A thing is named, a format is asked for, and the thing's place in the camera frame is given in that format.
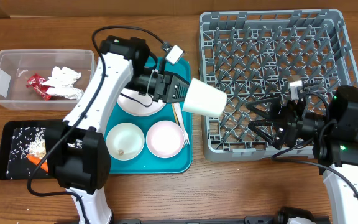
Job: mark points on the white bowl with food scraps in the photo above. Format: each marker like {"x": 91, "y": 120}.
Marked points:
{"x": 125, "y": 141}

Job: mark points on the red snack wrapper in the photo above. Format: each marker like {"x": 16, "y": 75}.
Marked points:
{"x": 37, "y": 83}

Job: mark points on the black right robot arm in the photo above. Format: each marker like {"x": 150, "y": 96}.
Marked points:
{"x": 331, "y": 127}

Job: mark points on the large white plate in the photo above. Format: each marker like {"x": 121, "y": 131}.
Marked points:
{"x": 138, "y": 105}

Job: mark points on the pink small bowl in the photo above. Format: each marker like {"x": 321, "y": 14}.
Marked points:
{"x": 165, "y": 139}

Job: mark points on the clear plastic bin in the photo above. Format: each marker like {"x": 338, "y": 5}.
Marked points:
{"x": 18, "y": 65}

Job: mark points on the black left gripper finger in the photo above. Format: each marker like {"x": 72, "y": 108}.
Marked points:
{"x": 177, "y": 84}
{"x": 174, "y": 96}

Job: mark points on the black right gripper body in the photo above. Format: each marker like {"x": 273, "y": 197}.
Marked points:
{"x": 300, "y": 124}

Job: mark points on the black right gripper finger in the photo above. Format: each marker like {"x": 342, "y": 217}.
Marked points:
{"x": 254, "y": 126}
{"x": 268, "y": 108}

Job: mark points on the grey dishwasher rack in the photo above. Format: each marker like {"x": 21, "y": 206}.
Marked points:
{"x": 251, "y": 54}

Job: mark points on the orange carrot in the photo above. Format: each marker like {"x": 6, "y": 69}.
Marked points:
{"x": 36, "y": 161}

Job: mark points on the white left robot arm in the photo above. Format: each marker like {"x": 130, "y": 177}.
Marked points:
{"x": 77, "y": 155}

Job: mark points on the pile of rice scraps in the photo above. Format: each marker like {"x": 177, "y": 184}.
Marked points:
{"x": 36, "y": 144}

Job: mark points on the wooden chopstick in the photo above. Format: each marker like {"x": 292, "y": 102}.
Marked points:
{"x": 174, "y": 113}

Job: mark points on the white plastic fork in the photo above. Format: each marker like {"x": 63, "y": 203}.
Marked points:
{"x": 181, "y": 123}

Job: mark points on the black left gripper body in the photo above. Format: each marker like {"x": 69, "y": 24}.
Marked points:
{"x": 153, "y": 83}

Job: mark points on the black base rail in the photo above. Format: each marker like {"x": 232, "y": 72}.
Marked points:
{"x": 283, "y": 216}

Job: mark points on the white plastic cup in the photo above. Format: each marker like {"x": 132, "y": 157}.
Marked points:
{"x": 204, "y": 100}

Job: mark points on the white tissue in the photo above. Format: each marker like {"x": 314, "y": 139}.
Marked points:
{"x": 61, "y": 83}

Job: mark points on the teal plastic tray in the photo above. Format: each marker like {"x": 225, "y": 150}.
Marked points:
{"x": 146, "y": 162}

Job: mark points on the black food waste tray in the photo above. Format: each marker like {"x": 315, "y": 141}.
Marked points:
{"x": 7, "y": 139}

